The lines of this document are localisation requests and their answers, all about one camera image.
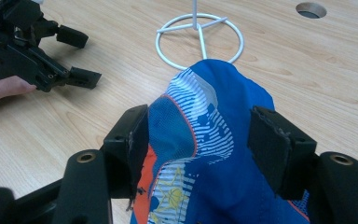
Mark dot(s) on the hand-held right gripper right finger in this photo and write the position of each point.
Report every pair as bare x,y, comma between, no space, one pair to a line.
276,149

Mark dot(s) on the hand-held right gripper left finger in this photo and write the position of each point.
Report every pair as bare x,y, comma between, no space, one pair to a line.
126,149

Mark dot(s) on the blue orange patterned garment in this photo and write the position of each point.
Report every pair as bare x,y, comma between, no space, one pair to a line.
211,161

